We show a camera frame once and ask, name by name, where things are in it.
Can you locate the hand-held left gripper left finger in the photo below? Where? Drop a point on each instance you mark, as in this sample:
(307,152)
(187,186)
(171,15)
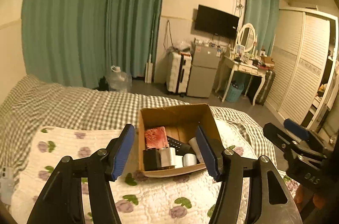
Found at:
(123,152)

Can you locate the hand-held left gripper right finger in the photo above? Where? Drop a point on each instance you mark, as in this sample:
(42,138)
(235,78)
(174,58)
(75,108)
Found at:
(208,152)

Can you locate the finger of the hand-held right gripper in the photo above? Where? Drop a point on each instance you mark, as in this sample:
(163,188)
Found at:
(296,130)
(275,131)

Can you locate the light blue round object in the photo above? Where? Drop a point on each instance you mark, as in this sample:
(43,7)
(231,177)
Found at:
(189,159)

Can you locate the black rectangular box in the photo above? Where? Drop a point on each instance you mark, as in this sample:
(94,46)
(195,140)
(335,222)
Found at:
(151,159)

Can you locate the black remote control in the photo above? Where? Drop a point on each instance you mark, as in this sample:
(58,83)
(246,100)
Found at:
(176,144)

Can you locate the red patterned box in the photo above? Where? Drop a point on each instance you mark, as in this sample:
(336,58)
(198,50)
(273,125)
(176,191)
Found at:
(156,138)

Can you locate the white charger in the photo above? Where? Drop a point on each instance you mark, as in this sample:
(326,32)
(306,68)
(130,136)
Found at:
(168,157)

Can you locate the cardboard box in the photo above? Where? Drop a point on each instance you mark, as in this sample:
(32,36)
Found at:
(172,114)

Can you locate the dark suitcase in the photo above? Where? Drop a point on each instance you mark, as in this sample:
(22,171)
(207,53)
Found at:
(264,89)

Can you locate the white floral quilt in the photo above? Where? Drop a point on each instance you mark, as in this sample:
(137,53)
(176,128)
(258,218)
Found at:
(153,195)

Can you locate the blue laundry basket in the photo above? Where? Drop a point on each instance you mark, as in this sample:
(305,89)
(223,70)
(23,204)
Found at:
(234,93)

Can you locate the white louvred wardrobe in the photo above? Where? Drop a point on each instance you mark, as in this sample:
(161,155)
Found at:
(294,67)

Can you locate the white dressing table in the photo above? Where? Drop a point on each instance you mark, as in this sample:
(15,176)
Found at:
(243,67)

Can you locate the black bag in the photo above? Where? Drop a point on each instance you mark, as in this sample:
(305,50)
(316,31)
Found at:
(103,84)

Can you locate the small brown box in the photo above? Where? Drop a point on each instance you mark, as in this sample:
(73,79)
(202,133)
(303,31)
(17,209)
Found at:
(268,60)

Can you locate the clear water jug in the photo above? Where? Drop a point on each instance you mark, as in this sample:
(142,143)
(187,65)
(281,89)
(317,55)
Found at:
(119,79)

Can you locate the checkered bed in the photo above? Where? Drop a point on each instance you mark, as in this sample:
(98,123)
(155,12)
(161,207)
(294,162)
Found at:
(66,105)

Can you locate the grey small fridge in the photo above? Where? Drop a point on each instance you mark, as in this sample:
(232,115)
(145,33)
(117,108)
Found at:
(202,73)

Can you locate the white suitcase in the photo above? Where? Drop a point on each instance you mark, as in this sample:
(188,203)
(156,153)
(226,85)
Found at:
(174,73)

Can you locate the white mop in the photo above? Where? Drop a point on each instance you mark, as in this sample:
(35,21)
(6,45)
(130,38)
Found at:
(149,70)

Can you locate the oval white mirror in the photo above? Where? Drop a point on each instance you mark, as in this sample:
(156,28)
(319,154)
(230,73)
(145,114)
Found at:
(246,37)

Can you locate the clear plastic bag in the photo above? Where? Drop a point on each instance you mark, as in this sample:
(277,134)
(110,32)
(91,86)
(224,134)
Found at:
(183,44)

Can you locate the white object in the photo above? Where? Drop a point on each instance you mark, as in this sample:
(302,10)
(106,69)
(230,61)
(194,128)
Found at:
(5,183)

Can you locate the teal curtain beside wardrobe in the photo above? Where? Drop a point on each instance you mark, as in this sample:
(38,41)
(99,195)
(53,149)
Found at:
(261,7)

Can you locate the narrow teal curtain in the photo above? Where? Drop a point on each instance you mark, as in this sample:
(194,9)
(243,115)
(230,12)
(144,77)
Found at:
(137,12)

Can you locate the wide teal curtain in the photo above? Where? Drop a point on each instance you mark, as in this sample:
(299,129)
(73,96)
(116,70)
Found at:
(66,15)

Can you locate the black wall television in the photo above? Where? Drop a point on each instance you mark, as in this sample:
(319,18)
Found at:
(215,21)

